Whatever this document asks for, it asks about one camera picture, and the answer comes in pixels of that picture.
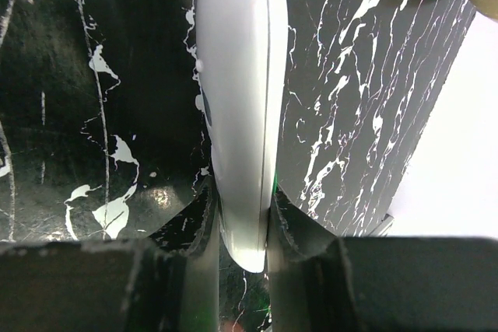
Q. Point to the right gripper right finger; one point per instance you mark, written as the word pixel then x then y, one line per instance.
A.
pixel 322 282

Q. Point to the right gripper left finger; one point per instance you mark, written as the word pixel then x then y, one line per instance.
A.
pixel 168 281

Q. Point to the white remote control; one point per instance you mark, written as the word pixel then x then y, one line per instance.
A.
pixel 241 61

